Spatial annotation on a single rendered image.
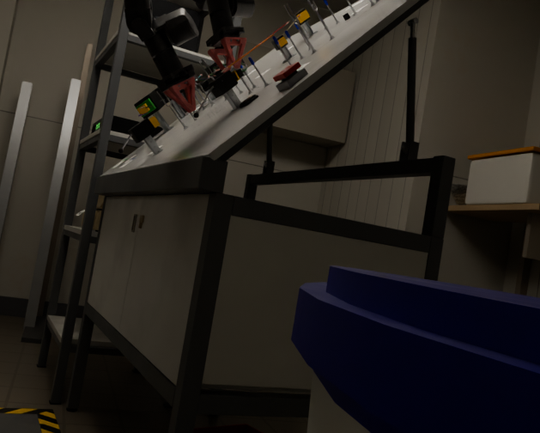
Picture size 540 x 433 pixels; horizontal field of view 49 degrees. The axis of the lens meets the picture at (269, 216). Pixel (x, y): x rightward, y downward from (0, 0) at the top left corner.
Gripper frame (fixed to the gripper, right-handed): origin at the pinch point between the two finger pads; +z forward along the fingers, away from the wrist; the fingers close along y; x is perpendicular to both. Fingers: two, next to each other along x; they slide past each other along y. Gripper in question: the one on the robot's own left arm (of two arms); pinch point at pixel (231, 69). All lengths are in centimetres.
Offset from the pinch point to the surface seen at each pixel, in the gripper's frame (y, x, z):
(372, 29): -35.5, -16.3, 3.8
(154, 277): 10, 28, 49
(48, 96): 268, -24, -74
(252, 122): -28.8, 15.8, 21.0
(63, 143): 245, -21, -37
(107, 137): 91, 4, -5
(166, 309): -3, 32, 56
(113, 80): 87, -1, -26
